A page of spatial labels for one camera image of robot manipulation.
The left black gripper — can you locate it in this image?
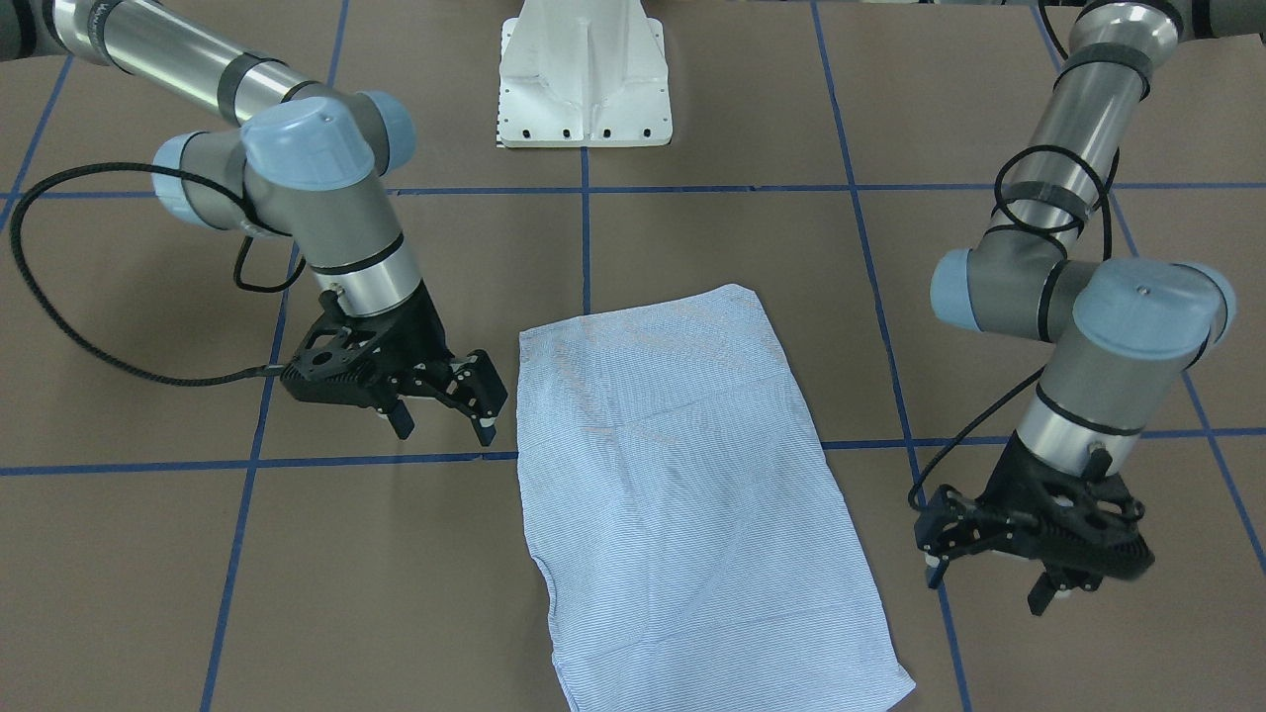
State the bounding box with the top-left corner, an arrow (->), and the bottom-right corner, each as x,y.
915,436 -> 1120,617

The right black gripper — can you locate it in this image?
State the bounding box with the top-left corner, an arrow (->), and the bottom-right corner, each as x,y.
322,285 -> 506,447

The blue striped button shirt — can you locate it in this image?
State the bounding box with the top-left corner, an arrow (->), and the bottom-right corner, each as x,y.
517,284 -> 915,711

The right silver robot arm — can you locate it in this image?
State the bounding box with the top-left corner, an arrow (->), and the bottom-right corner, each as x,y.
3,1 -> 506,446

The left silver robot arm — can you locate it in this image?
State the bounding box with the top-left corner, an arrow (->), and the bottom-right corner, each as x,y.
906,1 -> 1263,616

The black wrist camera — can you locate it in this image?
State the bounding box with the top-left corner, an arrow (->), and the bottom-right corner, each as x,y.
280,326 -> 398,410

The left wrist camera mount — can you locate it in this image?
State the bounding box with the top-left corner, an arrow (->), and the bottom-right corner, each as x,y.
1036,475 -> 1156,582

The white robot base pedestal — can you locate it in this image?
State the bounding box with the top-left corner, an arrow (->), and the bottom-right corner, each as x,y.
498,1 -> 675,149

